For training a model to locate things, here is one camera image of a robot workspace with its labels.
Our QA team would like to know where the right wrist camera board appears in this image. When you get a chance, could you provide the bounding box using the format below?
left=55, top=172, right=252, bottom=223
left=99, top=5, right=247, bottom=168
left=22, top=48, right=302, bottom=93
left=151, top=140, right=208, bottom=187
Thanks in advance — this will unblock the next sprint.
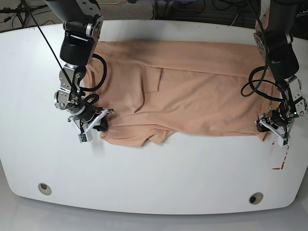
left=78, top=132, right=93, bottom=143

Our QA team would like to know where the peach T-shirt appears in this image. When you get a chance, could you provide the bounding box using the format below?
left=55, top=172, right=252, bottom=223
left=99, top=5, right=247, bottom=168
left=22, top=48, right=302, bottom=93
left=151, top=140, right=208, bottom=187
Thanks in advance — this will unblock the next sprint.
left=95, top=40, right=279, bottom=147

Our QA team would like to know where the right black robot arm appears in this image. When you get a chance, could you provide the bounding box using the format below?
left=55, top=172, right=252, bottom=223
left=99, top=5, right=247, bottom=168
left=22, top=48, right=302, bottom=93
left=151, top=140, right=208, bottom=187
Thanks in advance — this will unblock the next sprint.
left=46, top=0, right=113, bottom=142

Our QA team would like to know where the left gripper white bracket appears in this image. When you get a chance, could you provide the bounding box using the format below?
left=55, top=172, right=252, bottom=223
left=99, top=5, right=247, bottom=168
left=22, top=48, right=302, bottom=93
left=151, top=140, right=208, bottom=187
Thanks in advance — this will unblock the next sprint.
left=255, top=111, right=294, bottom=139

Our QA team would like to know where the table grommet hole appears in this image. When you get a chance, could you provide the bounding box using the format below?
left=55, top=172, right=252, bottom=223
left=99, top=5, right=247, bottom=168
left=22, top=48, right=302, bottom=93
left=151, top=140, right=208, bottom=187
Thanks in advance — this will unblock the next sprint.
left=249, top=192, right=263, bottom=205
left=38, top=183, right=52, bottom=196

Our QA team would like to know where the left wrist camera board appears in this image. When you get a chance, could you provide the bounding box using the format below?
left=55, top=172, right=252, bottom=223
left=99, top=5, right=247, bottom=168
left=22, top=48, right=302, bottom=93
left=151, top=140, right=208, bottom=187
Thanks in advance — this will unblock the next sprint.
left=278, top=137, right=289, bottom=147

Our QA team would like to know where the left table grommet hole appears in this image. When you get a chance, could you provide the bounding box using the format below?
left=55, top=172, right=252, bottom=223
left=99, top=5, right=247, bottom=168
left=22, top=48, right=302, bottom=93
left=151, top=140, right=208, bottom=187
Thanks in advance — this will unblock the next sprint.
left=38, top=183, right=52, bottom=196

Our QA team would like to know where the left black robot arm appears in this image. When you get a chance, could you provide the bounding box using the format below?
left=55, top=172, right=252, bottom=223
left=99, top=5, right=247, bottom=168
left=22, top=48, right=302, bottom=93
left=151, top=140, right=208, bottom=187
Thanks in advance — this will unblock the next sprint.
left=241, top=0, right=308, bottom=146

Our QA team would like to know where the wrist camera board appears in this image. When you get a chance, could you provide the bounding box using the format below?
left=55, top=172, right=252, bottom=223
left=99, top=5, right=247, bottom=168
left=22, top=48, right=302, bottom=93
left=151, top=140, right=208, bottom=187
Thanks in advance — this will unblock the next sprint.
left=78, top=132, right=93, bottom=143
left=278, top=137, right=289, bottom=147

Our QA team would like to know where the red tape rectangle marking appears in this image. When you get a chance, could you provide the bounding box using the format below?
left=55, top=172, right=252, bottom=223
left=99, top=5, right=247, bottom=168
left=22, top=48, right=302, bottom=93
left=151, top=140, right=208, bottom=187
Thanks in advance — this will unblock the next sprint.
left=269, top=141, right=289, bottom=170

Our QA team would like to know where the black tripod stand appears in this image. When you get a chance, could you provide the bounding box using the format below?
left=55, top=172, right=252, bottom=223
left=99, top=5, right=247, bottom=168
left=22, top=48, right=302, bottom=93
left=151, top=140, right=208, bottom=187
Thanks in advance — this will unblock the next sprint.
left=0, top=0, right=51, bottom=30

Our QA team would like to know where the right table grommet hole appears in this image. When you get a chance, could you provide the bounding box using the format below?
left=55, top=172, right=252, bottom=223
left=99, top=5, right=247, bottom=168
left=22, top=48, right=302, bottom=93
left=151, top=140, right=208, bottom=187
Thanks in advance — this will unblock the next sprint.
left=249, top=192, right=263, bottom=205

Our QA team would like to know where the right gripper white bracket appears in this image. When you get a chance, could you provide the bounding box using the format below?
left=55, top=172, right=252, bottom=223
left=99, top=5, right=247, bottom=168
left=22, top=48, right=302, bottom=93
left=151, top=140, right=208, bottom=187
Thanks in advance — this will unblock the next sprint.
left=68, top=109, right=114, bottom=133

